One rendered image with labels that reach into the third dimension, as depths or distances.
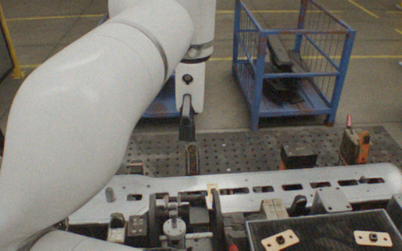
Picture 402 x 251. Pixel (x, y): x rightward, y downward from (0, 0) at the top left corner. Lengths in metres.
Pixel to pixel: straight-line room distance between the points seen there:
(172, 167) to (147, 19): 1.39
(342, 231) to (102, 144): 0.74
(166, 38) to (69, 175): 0.18
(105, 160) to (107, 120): 0.03
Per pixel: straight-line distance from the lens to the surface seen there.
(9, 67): 4.58
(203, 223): 0.87
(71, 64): 0.26
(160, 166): 1.72
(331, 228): 0.91
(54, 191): 0.25
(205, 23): 0.57
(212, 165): 1.72
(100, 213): 1.14
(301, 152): 1.33
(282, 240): 0.84
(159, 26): 0.36
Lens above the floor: 1.83
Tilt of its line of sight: 34 degrees down
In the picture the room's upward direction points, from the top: straight up
